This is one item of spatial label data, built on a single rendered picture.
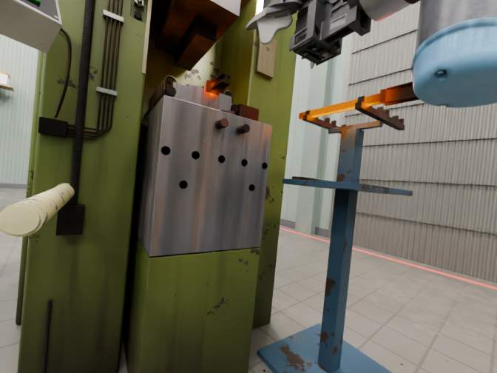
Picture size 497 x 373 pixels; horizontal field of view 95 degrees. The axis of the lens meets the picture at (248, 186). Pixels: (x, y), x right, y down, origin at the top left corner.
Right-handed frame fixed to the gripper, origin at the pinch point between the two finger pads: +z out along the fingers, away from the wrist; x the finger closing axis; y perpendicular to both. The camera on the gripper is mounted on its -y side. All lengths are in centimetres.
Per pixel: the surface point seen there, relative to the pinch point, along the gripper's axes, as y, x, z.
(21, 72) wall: -192, -213, 762
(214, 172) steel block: 27.9, 0.8, 27.0
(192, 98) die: 5.0, -6.3, 32.9
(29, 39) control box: 7.2, -41.9, 21.4
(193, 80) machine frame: -21, 8, 81
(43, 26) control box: 5.1, -39.6, 18.5
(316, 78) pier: -146, 245, 217
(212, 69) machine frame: -30, 18, 81
